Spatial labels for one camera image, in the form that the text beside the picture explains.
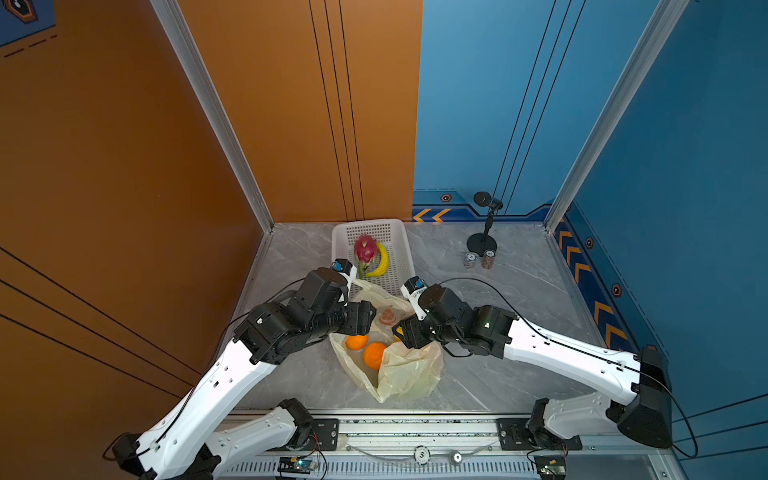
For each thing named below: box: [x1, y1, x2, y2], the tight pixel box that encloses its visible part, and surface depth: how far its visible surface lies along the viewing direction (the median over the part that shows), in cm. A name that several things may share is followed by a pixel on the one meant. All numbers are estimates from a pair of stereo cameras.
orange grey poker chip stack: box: [481, 249, 496, 270], surface depth 107 cm
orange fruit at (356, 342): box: [346, 334, 369, 351], surface depth 87 cm
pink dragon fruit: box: [354, 234, 378, 279], surface depth 104 cm
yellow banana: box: [366, 242, 389, 277], surface depth 105 cm
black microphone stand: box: [467, 191, 504, 257], surface depth 111 cm
